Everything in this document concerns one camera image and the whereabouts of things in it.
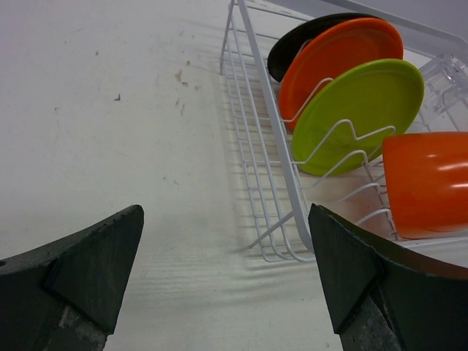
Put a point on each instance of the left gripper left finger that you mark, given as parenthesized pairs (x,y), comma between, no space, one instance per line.
(67,295)

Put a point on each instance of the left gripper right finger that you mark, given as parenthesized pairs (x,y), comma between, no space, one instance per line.
(382,296)

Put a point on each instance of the clear glass cup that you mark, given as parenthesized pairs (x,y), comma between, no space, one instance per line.
(444,106)

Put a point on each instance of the green plate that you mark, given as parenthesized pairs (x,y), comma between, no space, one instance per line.
(345,124)

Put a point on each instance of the orange plate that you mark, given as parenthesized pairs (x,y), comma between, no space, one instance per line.
(332,53)

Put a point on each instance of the black plate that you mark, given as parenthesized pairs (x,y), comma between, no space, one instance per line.
(287,47)

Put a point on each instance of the white wire dish rack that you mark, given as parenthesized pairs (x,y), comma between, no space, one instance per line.
(279,193)

